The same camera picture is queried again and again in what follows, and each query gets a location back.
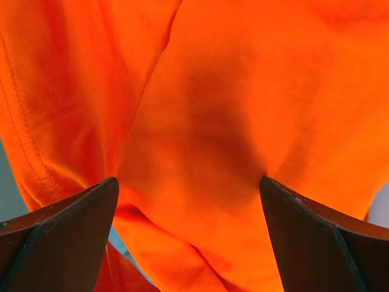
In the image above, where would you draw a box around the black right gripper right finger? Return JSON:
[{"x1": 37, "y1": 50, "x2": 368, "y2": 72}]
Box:
[{"x1": 259, "y1": 177, "x2": 388, "y2": 291}]

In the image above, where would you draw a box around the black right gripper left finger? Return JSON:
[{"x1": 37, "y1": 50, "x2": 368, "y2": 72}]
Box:
[{"x1": 1, "y1": 177, "x2": 119, "y2": 291}]

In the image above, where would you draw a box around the orange t-shirt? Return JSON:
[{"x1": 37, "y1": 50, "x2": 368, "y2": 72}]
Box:
[{"x1": 1, "y1": 1, "x2": 388, "y2": 291}]

